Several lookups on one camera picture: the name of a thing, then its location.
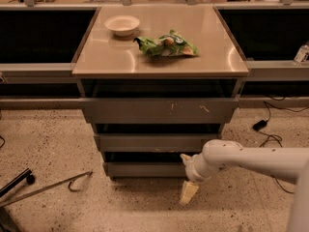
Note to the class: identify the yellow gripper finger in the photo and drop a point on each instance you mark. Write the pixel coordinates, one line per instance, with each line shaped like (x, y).
(188, 191)
(187, 160)

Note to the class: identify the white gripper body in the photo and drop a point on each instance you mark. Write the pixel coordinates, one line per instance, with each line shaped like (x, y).
(192, 172)

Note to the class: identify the grey drawer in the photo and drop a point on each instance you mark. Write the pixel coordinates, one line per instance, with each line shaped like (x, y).
(144, 169)
(158, 110)
(156, 143)

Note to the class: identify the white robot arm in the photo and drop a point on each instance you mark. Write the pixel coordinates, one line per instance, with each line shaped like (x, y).
(287, 164)

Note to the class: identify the grey drawer cabinet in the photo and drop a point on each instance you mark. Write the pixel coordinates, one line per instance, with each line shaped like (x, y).
(157, 82)

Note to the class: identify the green chip bag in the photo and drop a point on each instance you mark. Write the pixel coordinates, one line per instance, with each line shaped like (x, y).
(169, 45)

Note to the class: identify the metal rod with hook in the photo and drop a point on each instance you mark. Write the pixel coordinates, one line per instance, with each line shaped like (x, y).
(40, 190)

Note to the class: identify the white bowl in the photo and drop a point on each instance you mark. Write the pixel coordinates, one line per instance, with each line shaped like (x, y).
(122, 25)

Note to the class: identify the clear plastic bottle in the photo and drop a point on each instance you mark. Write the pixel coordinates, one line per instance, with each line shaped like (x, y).
(302, 53)

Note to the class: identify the black cart leg with wheel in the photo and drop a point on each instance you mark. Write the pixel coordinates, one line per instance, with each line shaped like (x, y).
(25, 175)

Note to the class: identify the black power adapter with cable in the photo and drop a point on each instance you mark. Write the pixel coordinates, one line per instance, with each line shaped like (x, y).
(262, 126)

